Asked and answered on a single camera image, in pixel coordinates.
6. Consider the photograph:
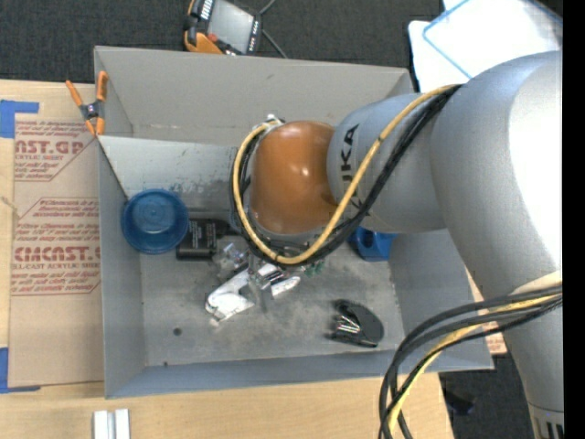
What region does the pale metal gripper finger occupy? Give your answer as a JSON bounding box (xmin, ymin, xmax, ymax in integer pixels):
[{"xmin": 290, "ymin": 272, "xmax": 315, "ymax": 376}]
[
  {"xmin": 246, "ymin": 256, "xmax": 258, "ymax": 302},
  {"xmin": 254, "ymin": 264, "xmax": 279, "ymax": 313}
]

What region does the clear plastic thing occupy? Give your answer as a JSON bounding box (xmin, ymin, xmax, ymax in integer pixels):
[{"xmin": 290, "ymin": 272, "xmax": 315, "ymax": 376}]
[{"xmin": 213, "ymin": 241, "xmax": 251, "ymax": 284}]

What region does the black box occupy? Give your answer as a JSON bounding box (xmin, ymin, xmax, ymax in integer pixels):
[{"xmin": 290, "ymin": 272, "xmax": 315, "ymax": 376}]
[{"xmin": 175, "ymin": 218, "xmax": 231, "ymax": 262}]

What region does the blue plastic block with hole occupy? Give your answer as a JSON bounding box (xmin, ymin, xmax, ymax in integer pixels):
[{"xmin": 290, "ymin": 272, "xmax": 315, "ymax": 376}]
[{"xmin": 347, "ymin": 225, "xmax": 398, "ymax": 263}]

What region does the grey metal bin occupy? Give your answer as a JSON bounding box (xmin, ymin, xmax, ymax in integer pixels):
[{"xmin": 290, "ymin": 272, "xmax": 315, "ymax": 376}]
[{"xmin": 93, "ymin": 46, "xmax": 496, "ymax": 400}]

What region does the blue plastic cup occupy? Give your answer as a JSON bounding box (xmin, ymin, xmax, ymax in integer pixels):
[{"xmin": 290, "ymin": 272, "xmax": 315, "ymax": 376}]
[{"xmin": 120, "ymin": 187, "xmax": 190, "ymax": 256}]

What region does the brown cardboard board red print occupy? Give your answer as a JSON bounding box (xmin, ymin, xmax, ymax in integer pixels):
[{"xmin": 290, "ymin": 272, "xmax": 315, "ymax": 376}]
[{"xmin": 0, "ymin": 79, "xmax": 107, "ymax": 393}]

